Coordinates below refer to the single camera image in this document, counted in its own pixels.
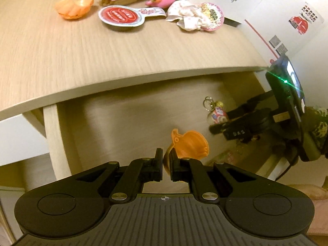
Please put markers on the person's right forearm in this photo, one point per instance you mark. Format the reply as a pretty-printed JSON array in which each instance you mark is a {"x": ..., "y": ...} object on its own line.
[{"x": 317, "y": 128}]

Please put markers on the floral cloth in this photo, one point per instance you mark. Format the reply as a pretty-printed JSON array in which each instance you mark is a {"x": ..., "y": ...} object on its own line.
[{"x": 185, "y": 15}]

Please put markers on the round red lidded cup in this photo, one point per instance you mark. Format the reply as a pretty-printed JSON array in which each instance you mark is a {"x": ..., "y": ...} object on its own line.
[{"x": 119, "y": 15}]

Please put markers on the orange ridged plastic toy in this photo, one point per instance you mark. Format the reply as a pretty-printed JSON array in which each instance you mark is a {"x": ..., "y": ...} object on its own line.
[{"x": 191, "y": 143}]

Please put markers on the white desk drawer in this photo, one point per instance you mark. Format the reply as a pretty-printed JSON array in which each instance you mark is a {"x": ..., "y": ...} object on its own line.
[{"x": 115, "y": 123}]

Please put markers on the white leaflet with red print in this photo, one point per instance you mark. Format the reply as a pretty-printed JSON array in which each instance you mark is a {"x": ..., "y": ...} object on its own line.
[{"x": 289, "y": 28}]

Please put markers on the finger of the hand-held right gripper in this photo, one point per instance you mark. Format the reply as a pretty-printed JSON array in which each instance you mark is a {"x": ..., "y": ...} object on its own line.
[
  {"x": 217, "y": 128},
  {"x": 251, "y": 106}
]

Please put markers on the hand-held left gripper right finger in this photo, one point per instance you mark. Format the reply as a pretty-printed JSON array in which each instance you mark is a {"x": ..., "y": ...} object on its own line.
[{"x": 173, "y": 165}]

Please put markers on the orange shell toy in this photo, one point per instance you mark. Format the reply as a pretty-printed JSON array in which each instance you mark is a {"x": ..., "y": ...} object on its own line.
[{"x": 73, "y": 9}]

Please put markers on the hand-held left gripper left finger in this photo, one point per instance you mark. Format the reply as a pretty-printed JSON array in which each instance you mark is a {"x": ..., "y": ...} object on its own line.
[{"x": 159, "y": 165}]

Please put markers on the round pink patterned disc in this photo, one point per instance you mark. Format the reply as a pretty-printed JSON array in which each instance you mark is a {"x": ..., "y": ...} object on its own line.
[{"x": 214, "y": 14}]

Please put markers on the white desk front panel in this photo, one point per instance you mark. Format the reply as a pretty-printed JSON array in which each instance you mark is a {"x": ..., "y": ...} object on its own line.
[{"x": 18, "y": 143}]

